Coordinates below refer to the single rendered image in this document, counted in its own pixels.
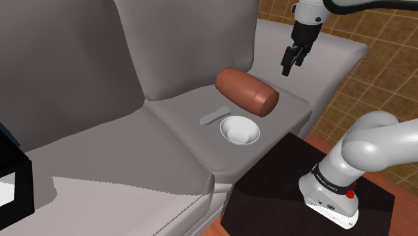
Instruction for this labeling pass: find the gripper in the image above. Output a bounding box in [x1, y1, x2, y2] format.
[281, 20, 324, 77]

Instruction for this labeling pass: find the brown cylindrical bolster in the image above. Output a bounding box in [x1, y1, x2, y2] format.
[214, 68, 280, 118]

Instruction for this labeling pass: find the white bowl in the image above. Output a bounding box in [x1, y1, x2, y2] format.
[219, 115, 261, 146]

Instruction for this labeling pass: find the grey flat remote control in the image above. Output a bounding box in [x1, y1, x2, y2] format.
[199, 106, 232, 127]

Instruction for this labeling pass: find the grey sofa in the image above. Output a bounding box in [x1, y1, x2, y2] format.
[0, 0, 370, 236]

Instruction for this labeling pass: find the black box with white panel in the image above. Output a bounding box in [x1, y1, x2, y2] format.
[0, 121, 36, 230]

